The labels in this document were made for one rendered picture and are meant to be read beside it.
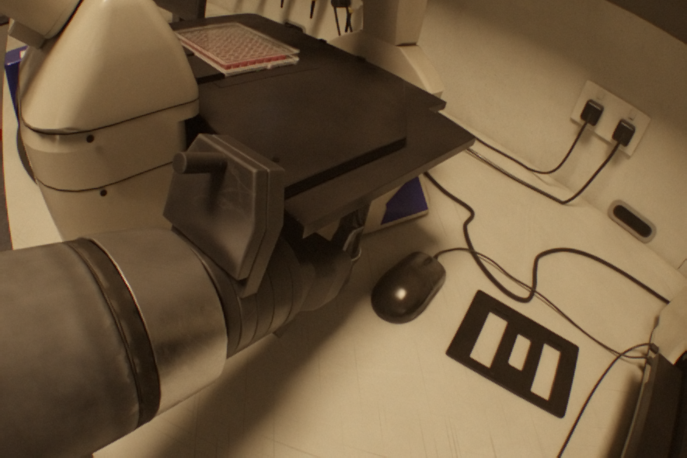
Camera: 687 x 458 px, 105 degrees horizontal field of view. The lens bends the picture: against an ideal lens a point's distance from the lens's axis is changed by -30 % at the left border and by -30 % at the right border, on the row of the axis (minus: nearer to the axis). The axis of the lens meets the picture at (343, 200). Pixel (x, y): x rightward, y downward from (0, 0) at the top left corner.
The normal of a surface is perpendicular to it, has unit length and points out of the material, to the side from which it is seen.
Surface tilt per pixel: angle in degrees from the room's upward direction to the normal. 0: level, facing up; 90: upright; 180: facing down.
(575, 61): 90
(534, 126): 90
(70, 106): 74
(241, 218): 65
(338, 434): 0
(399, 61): 90
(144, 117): 90
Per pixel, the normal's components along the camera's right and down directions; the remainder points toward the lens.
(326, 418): 0.18, -0.76
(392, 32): -0.72, 0.54
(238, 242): -0.44, 0.08
